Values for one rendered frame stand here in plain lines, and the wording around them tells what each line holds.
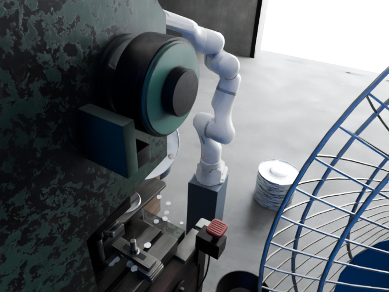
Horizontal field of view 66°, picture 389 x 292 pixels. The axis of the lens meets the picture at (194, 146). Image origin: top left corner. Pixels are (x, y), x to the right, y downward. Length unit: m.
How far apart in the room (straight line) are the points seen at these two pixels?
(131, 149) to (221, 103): 0.99
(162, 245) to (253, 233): 1.11
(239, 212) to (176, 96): 1.74
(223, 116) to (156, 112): 0.96
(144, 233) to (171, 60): 0.72
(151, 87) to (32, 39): 0.18
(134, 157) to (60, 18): 0.24
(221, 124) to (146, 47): 0.99
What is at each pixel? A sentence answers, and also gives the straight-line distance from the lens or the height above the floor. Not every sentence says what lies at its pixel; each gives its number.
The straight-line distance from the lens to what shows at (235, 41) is 5.65.
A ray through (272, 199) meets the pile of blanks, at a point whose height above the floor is 0.10.
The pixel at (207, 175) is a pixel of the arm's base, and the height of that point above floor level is 0.51.
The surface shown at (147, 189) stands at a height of 0.78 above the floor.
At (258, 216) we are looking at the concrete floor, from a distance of 2.21.
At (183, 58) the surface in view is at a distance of 0.56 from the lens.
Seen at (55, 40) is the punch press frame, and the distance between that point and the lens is 0.51.
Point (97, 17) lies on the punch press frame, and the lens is 0.56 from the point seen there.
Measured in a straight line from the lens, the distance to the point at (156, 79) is 0.51.
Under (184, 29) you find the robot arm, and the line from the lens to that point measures 1.28.
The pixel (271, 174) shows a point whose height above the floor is 0.24.
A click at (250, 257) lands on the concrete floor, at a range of 1.97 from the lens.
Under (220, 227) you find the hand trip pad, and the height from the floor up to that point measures 0.76.
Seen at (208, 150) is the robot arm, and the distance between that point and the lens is 1.57.
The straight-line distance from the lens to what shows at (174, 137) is 1.15.
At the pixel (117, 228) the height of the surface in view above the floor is 0.78.
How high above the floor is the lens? 1.55
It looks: 33 degrees down
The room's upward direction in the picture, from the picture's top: 3 degrees clockwise
